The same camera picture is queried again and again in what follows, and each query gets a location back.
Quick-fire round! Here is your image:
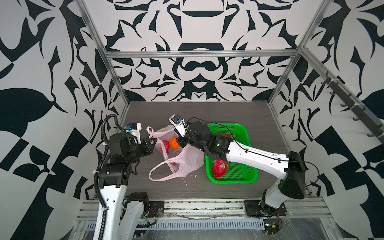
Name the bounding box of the round orange tangerine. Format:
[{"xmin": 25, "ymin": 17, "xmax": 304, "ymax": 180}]
[{"xmin": 169, "ymin": 137, "xmax": 180, "ymax": 150}]

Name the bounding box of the red dragon fruit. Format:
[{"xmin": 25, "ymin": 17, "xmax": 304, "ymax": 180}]
[{"xmin": 217, "ymin": 133, "xmax": 233, "ymax": 139}]

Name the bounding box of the pink plastic bag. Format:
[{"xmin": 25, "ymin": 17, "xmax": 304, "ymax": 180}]
[{"xmin": 146, "ymin": 125, "xmax": 205, "ymax": 182}]

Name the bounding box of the pink round lychee fruit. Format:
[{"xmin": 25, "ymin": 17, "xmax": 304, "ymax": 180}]
[{"xmin": 160, "ymin": 140, "xmax": 170, "ymax": 154}]

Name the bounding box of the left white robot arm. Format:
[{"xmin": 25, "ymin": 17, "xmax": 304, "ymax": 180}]
[{"xmin": 93, "ymin": 114, "xmax": 157, "ymax": 240}]

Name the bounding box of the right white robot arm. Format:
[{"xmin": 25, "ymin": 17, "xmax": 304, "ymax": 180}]
[{"xmin": 171, "ymin": 117, "xmax": 307, "ymax": 211}]

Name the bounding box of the green plastic basket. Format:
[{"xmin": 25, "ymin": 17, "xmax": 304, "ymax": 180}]
[{"xmin": 205, "ymin": 123, "xmax": 258, "ymax": 185}]

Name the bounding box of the small circuit board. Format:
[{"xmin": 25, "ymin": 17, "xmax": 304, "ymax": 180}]
[{"xmin": 263, "ymin": 218, "xmax": 283, "ymax": 236}]

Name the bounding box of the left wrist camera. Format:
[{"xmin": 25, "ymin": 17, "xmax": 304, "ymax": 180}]
[{"xmin": 125, "ymin": 123, "xmax": 142, "ymax": 140}]

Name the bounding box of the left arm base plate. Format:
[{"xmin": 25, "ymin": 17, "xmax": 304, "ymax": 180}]
[{"xmin": 145, "ymin": 201, "xmax": 165, "ymax": 218}]

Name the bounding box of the white slotted cable duct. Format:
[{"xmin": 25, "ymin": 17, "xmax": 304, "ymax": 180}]
[{"xmin": 85, "ymin": 218, "xmax": 266, "ymax": 231}]

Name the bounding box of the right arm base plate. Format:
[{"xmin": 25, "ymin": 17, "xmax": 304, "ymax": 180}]
[{"xmin": 244, "ymin": 200, "xmax": 287, "ymax": 218}]

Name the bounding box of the aluminium frame rail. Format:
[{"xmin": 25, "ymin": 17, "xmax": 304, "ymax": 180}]
[{"xmin": 104, "ymin": 50, "xmax": 298, "ymax": 59}]

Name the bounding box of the black wall hook rack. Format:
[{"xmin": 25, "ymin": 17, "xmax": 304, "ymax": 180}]
[{"xmin": 322, "ymin": 71, "xmax": 384, "ymax": 145}]

